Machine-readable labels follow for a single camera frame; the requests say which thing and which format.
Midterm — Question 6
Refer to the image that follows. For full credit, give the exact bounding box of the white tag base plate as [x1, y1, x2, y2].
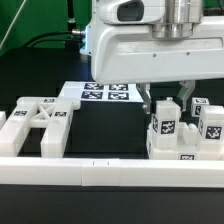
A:
[59, 81, 143, 103]

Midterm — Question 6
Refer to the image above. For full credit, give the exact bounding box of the black cable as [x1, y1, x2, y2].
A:
[24, 29, 87, 48]

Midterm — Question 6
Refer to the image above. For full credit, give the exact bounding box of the white tagged cube right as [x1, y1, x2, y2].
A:
[191, 97, 210, 117]

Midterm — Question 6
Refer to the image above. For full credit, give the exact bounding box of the white chair seat part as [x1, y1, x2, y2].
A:
[146, 122, 224, 161]

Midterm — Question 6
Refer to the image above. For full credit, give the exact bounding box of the white U-shaped fence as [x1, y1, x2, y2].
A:
[0, 110, 224, 188]

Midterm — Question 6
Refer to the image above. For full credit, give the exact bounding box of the white cord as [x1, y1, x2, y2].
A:
[0, 0, 28, 51]

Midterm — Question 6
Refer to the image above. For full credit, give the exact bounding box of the white chair back frame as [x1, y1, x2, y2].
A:
[0, 97, 81, 158]

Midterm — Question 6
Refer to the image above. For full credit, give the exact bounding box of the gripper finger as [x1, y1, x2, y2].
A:
[136, 83, 151, 114]
[177, 80, 196, 111]

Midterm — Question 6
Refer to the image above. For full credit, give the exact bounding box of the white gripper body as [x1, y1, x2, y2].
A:
[91, 0, 224, 84]

